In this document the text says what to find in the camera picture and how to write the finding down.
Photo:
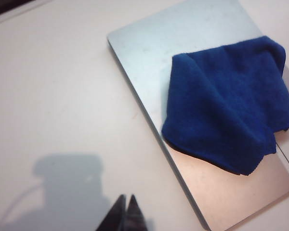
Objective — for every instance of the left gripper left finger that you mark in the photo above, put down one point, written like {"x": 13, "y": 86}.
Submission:
{"x": 114, "y": 216}

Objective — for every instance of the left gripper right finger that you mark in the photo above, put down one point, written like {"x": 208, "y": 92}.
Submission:
{"x": 135, "y": 216}

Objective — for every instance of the blue microfibre rag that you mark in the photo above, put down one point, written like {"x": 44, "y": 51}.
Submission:
{"x": 226, "y": 103}

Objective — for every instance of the silver laptop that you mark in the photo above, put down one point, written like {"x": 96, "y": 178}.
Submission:
{"x": 147, "y": 60}

